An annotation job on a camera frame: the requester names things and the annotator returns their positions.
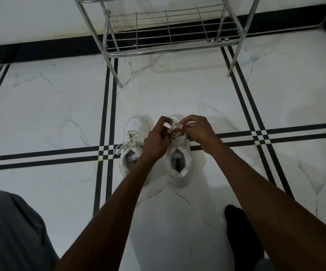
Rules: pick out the person's left fingers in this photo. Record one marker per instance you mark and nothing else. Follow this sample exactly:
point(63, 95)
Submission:
point(164, 124)

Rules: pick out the person's right hand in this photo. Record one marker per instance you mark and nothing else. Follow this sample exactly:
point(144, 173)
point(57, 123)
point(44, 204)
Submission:
point(201, 135)

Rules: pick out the white shoelace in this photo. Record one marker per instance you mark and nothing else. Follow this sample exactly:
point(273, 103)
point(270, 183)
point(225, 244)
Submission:
point(177, 138)
point(119, 149)

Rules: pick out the person's right forearm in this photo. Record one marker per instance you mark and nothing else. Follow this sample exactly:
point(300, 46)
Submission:
point(270, 211)

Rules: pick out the person's left forearm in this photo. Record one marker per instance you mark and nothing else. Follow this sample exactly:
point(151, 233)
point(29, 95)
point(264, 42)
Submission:
point(109, 220)

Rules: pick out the white sneaker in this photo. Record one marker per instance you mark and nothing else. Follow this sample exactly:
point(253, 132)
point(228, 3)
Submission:
point(180, 166)
point(130, 155)

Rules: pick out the person's right thumb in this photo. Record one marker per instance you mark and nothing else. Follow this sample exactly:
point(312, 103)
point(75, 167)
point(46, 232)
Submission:
point(182, 129)

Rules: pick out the person's left hand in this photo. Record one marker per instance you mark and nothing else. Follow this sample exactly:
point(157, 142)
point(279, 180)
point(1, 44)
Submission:
point(154, 143)

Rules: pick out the grey trousers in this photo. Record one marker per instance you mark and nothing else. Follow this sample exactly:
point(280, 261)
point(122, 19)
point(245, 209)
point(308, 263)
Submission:
point(10, 234)

